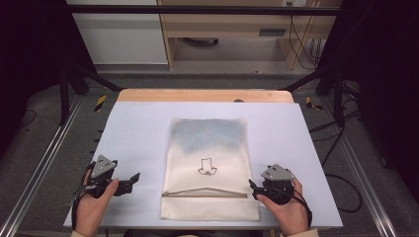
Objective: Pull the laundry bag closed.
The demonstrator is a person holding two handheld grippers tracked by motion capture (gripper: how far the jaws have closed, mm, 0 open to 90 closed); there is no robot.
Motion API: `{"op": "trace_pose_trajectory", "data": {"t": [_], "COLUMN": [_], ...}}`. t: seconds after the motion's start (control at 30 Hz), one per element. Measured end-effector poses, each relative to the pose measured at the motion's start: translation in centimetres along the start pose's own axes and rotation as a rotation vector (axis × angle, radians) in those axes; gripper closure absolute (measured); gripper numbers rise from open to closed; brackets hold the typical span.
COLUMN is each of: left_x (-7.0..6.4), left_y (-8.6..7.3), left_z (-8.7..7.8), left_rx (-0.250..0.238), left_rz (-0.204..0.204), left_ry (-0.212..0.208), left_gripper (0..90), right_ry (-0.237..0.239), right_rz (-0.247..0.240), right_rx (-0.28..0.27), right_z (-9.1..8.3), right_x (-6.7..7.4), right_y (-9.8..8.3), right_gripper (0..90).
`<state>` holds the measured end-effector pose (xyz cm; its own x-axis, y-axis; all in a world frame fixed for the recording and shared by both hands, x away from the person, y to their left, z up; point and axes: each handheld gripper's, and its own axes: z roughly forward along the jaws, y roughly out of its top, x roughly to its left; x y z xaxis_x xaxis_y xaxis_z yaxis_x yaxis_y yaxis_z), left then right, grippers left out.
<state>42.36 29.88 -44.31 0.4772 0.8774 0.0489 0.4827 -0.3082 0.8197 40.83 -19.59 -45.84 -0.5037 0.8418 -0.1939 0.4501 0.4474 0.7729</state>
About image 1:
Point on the yellow clamp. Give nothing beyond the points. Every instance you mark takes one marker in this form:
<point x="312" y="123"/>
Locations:
<point x="100" y="103"/>
<point x="309" y="103"/>

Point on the white foam board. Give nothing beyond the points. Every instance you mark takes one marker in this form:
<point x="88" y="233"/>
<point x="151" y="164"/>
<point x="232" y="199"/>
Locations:
<point x="138" y="131"/>

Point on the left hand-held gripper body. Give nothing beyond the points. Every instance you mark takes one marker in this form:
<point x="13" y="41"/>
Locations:
<point x="102" y="166"/>

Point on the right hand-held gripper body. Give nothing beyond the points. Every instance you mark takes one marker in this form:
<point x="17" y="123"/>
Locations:
<point x="277" y="177"/>

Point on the white cabinet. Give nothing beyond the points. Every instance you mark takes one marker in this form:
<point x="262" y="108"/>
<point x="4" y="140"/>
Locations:
<point x="122" y="39"/>

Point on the white mesh zipper laundry bag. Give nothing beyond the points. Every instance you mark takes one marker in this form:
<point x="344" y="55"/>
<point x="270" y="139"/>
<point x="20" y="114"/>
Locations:
<point x="210" y="158"/>

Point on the yellow clamp right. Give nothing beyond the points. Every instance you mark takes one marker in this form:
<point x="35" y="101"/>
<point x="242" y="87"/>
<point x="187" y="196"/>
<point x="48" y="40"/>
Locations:
<point x="309" y="103"/>

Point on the yellow clamp left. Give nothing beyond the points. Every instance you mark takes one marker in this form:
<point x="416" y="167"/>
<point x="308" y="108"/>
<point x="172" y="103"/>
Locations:
<point x="100" y="103"/>

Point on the black curtain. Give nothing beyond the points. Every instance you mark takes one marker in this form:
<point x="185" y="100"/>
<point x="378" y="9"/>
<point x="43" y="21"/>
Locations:
<point x="29" y="59"/>
<point x="385" y="82"/>

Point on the wooden table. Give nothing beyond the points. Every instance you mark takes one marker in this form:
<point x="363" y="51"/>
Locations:
<point x="184" y="95"/>

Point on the black metal stand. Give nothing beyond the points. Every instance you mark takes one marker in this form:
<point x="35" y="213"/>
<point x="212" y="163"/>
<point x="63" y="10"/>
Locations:
<point x="65" y="98"/>
<point x="339" y="98"/>

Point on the light wooden desk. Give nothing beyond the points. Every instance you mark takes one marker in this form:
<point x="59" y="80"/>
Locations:
<point x="230" y="24"/>

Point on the person's left hand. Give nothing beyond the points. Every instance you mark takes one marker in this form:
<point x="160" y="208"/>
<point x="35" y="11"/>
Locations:
<point x="92" y="210"/>

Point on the person's right hand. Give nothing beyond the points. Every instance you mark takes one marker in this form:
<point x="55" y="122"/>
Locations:
<point x="291" y="215"/>

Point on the aluminium floor rail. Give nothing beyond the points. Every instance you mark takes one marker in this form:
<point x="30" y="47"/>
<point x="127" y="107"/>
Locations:
<point x="365" y="184"/>
<point x="39" y="168"/>

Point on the grey desk label plate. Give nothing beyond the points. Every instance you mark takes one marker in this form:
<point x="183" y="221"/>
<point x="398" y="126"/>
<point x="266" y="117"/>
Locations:
<point x="272" y="32"/>

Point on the black horizontal frame bar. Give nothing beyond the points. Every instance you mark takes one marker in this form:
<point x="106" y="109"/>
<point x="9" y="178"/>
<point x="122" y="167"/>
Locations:
<point x="197" y="10"/>

